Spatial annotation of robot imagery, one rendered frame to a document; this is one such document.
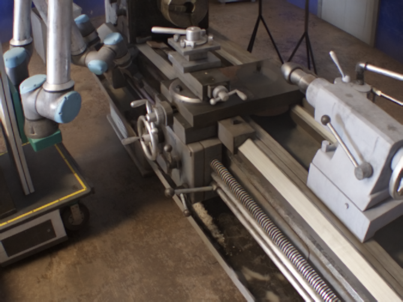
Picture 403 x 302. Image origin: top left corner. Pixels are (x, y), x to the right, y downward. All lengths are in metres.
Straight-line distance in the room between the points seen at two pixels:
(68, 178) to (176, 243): 0.69
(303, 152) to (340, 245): 0.66
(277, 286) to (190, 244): 0.82
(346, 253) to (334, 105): 0.48
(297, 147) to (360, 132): 0.63
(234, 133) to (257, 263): 0.55
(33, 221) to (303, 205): 1.41
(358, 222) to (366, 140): 0.26
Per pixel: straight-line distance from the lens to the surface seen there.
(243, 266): 1.86
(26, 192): 2.45
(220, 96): 1.69
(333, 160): 1.46
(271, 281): 1.82
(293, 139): 2.00
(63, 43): 1.85
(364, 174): 1.33
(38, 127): 2.11
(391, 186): 1.30
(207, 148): 1.79
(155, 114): 1.84
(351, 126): 1.41
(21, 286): 2.44
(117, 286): 2.32
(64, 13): 1.82
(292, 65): 1.71
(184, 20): 2.49
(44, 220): 2.37
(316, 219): 1.46
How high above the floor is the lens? 1.84
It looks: 36 degrees down
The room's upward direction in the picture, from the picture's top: 1 degrees counter-clockwise
